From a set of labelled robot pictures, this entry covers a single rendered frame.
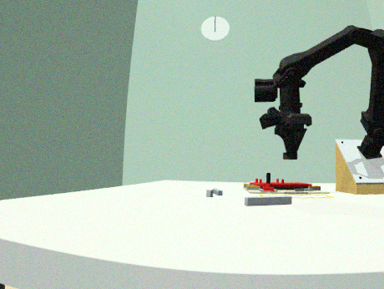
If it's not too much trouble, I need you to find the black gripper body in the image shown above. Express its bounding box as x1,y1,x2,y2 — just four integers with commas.
275,99,311,134

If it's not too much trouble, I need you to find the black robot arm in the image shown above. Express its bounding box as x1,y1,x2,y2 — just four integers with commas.
255,25,384,159

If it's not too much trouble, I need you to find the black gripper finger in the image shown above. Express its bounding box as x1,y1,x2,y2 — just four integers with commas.
283,128,307,155
277,133,291,153

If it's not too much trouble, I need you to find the black and grey wheel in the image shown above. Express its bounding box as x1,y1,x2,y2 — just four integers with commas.
283,153,297,160

